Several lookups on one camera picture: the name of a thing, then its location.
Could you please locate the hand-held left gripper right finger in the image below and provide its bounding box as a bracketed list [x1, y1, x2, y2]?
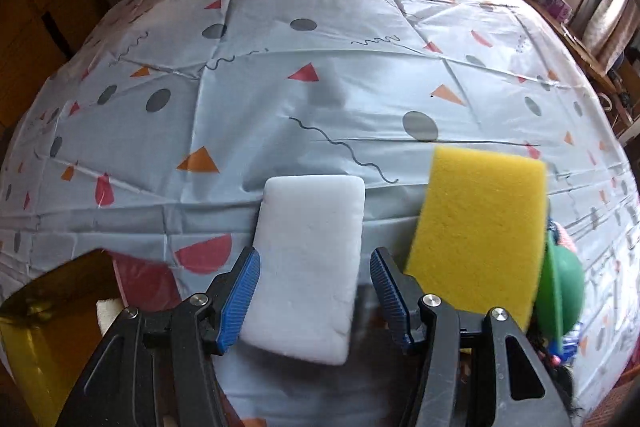
[369, 247, 573, 427]

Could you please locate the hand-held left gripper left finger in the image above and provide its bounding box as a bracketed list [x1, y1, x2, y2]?
[55, 246, 262, 427]

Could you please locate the white sponge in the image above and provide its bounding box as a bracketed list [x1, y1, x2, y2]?
[239, 175, 366, 366]

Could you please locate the yellow sponge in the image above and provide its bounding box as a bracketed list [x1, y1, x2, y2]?
[404, 145, 549, 333]

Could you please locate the gold metal tray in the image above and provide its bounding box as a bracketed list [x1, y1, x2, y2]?
[0, 249, 121, 413]

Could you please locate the green ball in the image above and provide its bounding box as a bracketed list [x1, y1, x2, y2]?
[535, 227, 586, 340]

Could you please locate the patterned light blue tablecloth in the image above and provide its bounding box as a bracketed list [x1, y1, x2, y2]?
[0, 0, 640, 427]

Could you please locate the wooden side shelf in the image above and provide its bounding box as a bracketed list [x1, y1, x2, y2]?
[515, 0, 640, 142]

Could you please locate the wooden wardrobe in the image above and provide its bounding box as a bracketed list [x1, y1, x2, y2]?
[0, 0, 108, 132]

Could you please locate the beige curtain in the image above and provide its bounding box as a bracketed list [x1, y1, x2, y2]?
[570, 0, 640, 72]

